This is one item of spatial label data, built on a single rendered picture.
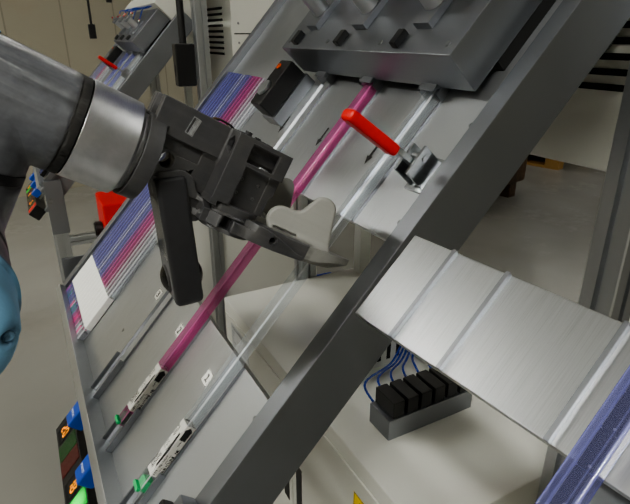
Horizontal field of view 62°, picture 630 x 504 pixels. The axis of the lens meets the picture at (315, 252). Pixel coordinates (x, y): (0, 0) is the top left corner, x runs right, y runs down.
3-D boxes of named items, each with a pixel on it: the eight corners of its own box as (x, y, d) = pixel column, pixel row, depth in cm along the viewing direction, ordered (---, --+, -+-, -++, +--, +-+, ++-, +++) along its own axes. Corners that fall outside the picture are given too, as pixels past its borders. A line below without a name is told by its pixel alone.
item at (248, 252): (127, 427, 61) (116, 423, 60) (125, 420, 62) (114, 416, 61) (386, 78, 62) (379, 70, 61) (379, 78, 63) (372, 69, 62)
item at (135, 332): (166, 587, 48) (136, 582, 46) (81, 294, 101) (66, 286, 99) (292, 416, 48) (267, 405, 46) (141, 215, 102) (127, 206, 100)
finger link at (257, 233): (313, 249, 45) (216, 206, 42) (305, 265, 45) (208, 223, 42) (302, 238, 49) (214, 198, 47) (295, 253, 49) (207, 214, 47)
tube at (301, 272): (147, 494, 52) (138, 492, 52) (144, 485, 53) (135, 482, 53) (449, 86, 53) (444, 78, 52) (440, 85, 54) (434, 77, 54)
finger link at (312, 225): (379, 223, 47) (286, 178, 44) (349, 282, 48) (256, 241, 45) (368, 217, 50) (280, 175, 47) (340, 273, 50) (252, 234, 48)
